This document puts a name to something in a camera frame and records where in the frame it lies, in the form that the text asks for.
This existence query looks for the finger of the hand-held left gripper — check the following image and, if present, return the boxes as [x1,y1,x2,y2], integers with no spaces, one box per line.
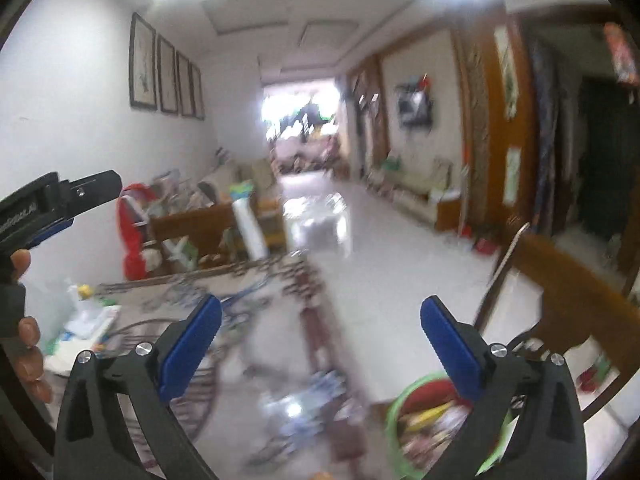
[64,170,123,211]
[24,216,76,251]

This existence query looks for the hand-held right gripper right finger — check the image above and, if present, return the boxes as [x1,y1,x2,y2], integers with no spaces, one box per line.
[420,296,586,480]

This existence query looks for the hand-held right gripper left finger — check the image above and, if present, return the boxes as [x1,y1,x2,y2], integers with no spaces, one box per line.
[54,294,223,480]

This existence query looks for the green trash bin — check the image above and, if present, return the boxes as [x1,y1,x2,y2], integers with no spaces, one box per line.
[387,372,511,478]

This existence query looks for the person's left hand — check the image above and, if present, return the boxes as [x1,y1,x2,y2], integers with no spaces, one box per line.
[9,249,53,403]

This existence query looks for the red cloth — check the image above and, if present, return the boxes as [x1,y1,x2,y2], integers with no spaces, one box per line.
[117,183,156,281]

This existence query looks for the white book rack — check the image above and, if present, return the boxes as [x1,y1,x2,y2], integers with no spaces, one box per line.
[145,170,216,271]

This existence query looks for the white desk lamp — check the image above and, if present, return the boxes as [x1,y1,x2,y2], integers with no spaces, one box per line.
[65,282,122,341]

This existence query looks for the brown wooden chair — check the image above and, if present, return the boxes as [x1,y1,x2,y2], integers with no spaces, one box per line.
[150,200,286,271]

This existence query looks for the clear plastic bottle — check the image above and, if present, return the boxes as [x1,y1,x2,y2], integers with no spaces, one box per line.
[260,372,351,441]

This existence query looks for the stack of books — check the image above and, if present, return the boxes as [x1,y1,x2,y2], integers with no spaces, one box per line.
[42,327,116,371]

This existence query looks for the beige sofa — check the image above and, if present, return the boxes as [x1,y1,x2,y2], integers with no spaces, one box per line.
[197,157,281,206]

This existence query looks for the white long plastic package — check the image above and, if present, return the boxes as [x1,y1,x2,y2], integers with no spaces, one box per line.
[232,200,271,261]

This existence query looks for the carved wooden chair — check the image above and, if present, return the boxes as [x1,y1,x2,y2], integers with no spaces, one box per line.
[472,222,640,426]

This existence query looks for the printed seat cushion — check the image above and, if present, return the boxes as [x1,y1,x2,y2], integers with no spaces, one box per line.
[575,355,626,395]

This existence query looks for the wooden television cabinet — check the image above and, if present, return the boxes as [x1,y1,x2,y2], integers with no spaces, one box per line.
[367,165,463,233]

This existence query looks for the white coffee table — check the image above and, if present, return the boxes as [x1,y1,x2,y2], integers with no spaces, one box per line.
[287,195,351,246]

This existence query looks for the short scroll painting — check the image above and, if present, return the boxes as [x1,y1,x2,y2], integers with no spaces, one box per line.
[502,146,522,207]

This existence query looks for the hanging clothes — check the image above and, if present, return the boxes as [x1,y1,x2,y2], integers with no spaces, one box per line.
[270,95,341,141]

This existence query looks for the blue patterned curtain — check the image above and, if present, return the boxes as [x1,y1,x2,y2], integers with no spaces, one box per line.
[530,40,568,233]

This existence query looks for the tall scroll painting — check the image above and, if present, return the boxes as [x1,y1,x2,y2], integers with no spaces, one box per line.
[494,25,520,121]

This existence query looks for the red hanging decoration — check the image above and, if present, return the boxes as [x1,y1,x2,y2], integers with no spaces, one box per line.
[602,22,640,86]

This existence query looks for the large framed wall picture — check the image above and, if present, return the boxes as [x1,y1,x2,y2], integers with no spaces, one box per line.
[129,12,158,111]

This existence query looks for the red handled mop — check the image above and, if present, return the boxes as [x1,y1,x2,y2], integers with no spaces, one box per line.
[457,145,473,236]

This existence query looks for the wall mounted television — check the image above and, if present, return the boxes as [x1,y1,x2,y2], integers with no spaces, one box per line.
[397,80,433,128]

